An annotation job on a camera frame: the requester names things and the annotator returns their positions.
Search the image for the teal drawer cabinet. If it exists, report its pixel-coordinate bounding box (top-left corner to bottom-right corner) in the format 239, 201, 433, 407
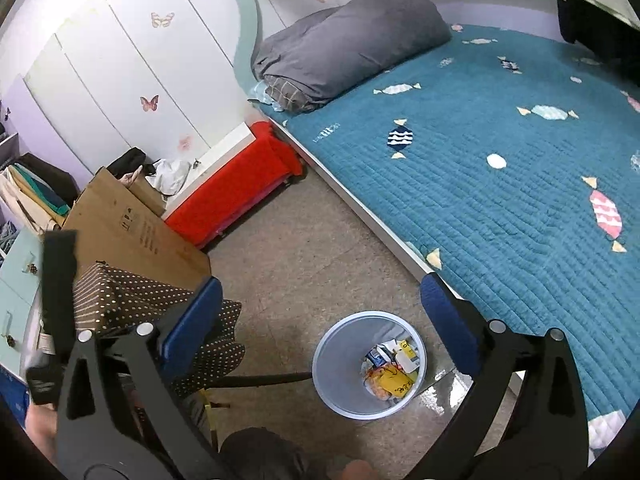
0, 227, 47, 377

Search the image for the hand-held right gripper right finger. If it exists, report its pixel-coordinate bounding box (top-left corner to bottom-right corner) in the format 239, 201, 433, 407
420, 272, 592, 480

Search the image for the person's right hand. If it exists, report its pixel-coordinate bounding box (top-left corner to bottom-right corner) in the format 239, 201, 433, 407
342, 460, 379, 480

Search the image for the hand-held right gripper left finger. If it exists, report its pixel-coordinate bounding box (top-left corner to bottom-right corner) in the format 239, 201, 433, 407
54, 276, 225, 480

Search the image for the yellow plastic bag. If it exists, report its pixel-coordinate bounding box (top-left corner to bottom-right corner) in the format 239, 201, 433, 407
375, 365, 419, 402

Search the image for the black bag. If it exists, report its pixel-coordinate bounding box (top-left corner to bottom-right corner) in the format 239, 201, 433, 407
107, 147, 147, 179

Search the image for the black hanging clothing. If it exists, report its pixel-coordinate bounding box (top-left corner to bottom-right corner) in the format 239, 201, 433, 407
556, 0, 640, 83

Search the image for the blue shopping bag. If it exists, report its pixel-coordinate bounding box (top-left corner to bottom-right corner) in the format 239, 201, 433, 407
0, 365, 32, 420

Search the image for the pale blue trash bin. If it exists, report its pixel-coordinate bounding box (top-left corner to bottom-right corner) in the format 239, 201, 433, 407
312, 311, 429, 420

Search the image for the light blue striped sheet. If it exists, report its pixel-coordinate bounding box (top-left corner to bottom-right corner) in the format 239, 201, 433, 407
248, 82, 282, 112

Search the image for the green hanging garment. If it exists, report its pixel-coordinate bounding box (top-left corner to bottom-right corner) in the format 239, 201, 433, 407
12, 162, 71, 217

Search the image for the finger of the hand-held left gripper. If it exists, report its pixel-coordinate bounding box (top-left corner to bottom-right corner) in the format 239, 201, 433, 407
40, 229, 79, 341

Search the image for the white door wardrobe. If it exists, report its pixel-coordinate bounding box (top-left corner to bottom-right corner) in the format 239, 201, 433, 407
22, 0, 373, 172

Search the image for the cream hanging jacket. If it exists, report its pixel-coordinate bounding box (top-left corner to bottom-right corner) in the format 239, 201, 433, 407
0, 166, 56, 236

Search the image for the pale green bunk bed frame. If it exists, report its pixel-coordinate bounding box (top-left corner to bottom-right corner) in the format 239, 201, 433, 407
220, 0, 640, 461

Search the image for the person's left hand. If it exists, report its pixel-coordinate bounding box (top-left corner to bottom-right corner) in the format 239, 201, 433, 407
24, 402, 59, 448

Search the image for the black hanging coat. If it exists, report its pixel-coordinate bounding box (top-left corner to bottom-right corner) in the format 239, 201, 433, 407
19, 152, 81, 206

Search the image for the grey duvet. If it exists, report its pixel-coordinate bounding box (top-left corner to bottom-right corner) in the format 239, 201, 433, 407
251, 0, 453, 114

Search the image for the white plastic bag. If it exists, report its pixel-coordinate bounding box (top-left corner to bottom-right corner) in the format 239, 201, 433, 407
146, 158, 192, 196

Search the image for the teal candy print quilt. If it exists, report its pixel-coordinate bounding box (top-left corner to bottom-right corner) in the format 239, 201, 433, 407
250, 22, 640, 423

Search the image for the large cardboard box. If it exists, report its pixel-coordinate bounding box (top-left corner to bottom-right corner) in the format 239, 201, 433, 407
62, 166, 212, 293

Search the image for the red bench with white top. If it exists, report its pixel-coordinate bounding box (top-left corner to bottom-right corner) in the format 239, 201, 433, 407
162, 121, 305, 250

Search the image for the person's leg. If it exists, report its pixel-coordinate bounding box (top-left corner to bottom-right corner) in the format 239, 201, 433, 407
219, 427, 328, 480

